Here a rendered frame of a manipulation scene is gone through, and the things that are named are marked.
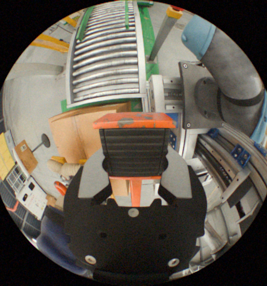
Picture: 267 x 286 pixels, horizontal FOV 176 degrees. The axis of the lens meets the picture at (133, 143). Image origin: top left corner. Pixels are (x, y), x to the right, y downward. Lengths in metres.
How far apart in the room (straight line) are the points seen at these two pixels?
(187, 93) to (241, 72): 0.20
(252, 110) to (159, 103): 0.27
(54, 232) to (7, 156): 7.26
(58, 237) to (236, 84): 0.49
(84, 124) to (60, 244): 0.48
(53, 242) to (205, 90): 0.61
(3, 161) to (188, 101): 7.69
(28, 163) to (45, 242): 1.88
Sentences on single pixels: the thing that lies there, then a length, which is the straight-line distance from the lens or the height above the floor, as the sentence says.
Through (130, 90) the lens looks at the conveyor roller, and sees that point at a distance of 0.75.
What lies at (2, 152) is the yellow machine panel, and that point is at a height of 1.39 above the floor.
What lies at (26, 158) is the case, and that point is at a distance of 2.18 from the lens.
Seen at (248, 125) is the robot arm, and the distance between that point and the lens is 0.21.
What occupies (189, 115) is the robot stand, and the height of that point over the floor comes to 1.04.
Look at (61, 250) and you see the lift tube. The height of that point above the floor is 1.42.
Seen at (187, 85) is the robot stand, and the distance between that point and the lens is 0.30.
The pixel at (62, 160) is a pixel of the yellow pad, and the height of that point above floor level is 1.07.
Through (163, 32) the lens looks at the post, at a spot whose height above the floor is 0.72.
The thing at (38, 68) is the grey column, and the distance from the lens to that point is 1.59.
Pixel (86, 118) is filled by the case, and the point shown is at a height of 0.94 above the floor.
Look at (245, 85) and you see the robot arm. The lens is 0.16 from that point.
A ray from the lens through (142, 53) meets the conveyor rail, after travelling 0.80.
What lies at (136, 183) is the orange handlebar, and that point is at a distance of 0.16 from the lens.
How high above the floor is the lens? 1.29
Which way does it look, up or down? 62 degrees down
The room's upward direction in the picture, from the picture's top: 176 degrees counter-clockwise
